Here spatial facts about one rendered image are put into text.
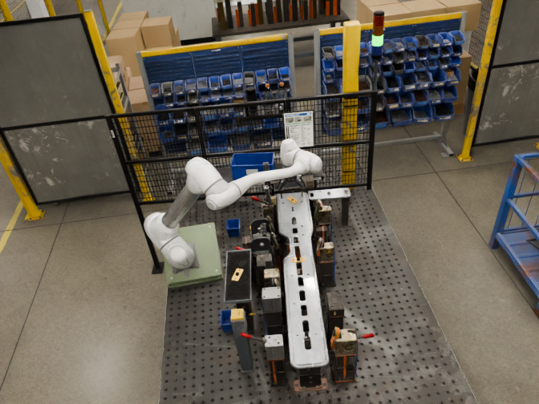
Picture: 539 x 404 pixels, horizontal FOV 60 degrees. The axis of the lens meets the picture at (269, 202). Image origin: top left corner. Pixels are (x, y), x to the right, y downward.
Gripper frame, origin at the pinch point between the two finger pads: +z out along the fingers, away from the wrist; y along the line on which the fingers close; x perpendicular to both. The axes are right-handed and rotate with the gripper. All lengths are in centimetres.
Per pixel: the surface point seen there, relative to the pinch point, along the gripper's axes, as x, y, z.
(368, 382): -111, 30, 42
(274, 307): -84, -15, 9
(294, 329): -96, -6, 13
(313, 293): -73, 6, 13
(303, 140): 54, 13, -7
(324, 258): -43.5, 15.8, 16.8
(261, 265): -58, -22, 3
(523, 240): 37, 192, 97
